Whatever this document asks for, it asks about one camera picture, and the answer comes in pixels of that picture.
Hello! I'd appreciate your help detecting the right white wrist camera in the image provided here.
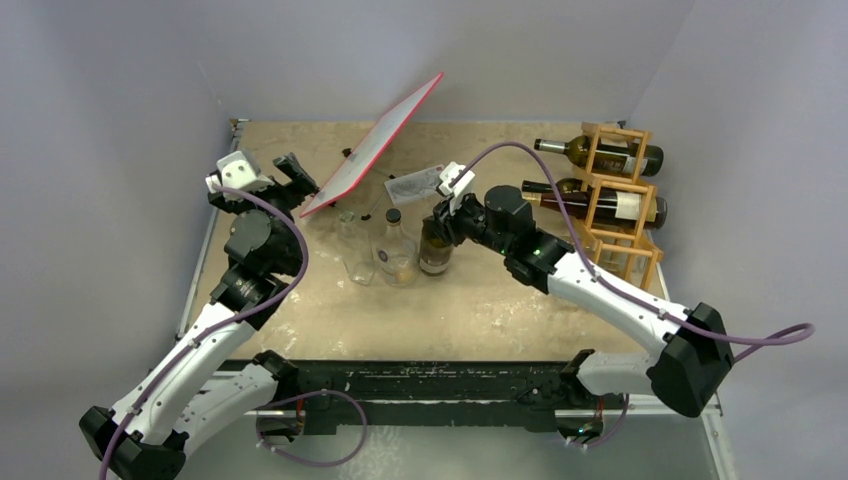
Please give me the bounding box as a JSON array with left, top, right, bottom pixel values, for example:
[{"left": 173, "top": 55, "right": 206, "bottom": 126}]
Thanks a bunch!
[{"left": 436, "top": 162, "right": 475, "bottom": 215}]

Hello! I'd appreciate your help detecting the clear white-label wine bottle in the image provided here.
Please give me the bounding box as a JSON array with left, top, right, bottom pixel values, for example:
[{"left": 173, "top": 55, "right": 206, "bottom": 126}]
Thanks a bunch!
[{"left": 373, "top": 208, "right": 418, "bottom": 287}]

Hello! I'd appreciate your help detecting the empty clear glass bottle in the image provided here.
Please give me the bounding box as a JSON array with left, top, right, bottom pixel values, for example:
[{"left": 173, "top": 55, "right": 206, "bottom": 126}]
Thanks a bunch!
[{"left": 337, "top": 211, "right": 376, "bottom": 286}]

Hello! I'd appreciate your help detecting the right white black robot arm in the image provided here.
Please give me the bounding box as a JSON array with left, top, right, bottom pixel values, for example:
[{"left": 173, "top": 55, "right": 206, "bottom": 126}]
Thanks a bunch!
[{"left": 433, "top": 185, "right": 734, "bottom": 418}]

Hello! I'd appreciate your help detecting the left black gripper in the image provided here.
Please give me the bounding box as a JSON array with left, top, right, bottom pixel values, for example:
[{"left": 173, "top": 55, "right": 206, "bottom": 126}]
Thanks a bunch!
[{"left": 211, "top": 153, "right": 314, "bottom": 268}]

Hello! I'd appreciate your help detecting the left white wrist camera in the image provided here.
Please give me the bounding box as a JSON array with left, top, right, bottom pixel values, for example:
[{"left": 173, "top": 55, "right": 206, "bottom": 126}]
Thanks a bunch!
[{"left": 205, "top": 150, "right": 273, "bottom": 193}]

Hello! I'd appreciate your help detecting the green wine bottle bottom row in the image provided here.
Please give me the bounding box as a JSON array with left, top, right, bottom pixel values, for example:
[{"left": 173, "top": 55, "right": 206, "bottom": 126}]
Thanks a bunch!
[{"left": 419, "top": 216, "right": 454, "bottom": 276}]

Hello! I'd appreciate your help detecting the wooden wine rack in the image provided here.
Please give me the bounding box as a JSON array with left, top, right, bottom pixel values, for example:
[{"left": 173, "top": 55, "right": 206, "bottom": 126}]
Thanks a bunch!
[{"left": 573, "top": 122, "right": 663, "bottom": 290}]

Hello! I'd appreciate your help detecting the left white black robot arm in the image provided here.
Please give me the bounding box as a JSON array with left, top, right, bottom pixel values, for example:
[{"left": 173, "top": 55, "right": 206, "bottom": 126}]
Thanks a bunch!
[{"left": 79, "top": 150, "right": 319, "bottom": 479}]

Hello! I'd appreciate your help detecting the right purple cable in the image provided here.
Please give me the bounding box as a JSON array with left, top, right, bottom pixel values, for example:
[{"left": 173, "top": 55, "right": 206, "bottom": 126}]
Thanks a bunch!
[{"left": 450, "top": 141, "right": 816, "bottom": 452}]

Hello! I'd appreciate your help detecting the black wire whiteboard stand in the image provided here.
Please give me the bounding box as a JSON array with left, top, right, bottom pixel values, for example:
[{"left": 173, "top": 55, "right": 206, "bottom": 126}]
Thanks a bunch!
[{"left": 305, "top": 147, "right": 392, "bottom": 227}]

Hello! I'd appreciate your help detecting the aluminium table edge rail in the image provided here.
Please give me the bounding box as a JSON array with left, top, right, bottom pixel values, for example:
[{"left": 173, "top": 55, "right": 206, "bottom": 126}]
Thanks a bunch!
[{"left": 175, "top": 118, "right": 250, "bottom": 341}]

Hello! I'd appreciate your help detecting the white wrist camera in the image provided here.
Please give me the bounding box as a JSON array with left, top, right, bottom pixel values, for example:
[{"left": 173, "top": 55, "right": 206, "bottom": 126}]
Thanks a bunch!
[
  {"left": 205, "top": 150, "right": 273, "bottom": 193},
  {"left": 436, "top": 162, "right": 475, "bottom": 215}
]

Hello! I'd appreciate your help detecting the red wine bottle gold cap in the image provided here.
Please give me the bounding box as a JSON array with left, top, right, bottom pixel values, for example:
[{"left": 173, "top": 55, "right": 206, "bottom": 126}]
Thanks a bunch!
[{"left": 561, "top": 189, "right": 668, "bottom": 229}]

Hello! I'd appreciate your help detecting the pink framed whiteboard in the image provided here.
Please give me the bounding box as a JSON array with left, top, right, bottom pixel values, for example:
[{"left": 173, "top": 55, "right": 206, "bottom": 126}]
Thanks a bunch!
[{"left": 299, "top": 72, "right": 444, "bottom": 218}]

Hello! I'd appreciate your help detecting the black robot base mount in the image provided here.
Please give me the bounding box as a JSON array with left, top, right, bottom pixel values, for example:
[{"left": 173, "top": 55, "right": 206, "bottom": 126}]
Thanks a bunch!
[{"left": 256, "top": 358, "right": 624, "bottom": 440}]

